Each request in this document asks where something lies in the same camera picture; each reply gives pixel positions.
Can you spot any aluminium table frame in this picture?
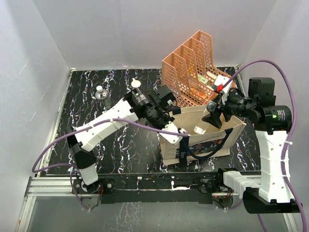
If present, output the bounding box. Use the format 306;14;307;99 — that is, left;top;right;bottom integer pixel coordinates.
19;70;293;232

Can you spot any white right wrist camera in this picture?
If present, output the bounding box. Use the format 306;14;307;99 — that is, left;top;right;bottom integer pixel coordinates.
212;75;233;103

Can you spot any cream canvas tote bag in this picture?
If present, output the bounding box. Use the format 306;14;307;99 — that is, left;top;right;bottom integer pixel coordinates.
158;105;246;166

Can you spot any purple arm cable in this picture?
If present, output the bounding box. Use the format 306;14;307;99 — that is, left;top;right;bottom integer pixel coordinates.
217;59;304;232
31;118;190;215

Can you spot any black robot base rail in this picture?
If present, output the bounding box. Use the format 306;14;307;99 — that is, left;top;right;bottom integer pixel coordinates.
73;172;239;207

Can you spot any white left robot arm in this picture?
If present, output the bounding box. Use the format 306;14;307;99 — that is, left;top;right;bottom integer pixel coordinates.
67;86;182;193

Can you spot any peach plastic file organizer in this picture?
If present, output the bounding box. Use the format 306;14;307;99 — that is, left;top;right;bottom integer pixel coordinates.
161;30;231;108

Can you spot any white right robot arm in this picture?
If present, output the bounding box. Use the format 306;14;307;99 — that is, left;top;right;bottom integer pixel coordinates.
202;75;300;214

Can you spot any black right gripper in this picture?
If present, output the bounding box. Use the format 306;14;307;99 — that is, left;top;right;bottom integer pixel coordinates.
202;88;256;128

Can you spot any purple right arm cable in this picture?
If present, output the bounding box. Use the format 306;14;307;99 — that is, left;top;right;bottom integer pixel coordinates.
217;59;304;232

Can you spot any beige pump bottle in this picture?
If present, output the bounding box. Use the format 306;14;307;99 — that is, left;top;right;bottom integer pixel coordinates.
131;78;141;94

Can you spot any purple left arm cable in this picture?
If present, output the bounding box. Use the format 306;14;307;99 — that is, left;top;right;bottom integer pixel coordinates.
31;118;190;215

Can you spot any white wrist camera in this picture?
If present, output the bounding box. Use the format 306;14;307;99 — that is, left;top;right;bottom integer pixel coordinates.
159;121;183;145
212;75;233;103

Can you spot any large clear square bottle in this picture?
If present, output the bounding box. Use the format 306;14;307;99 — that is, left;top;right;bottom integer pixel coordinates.
194;101;216;134

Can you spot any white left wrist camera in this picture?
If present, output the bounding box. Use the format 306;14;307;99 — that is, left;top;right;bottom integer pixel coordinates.
159;121;183;145

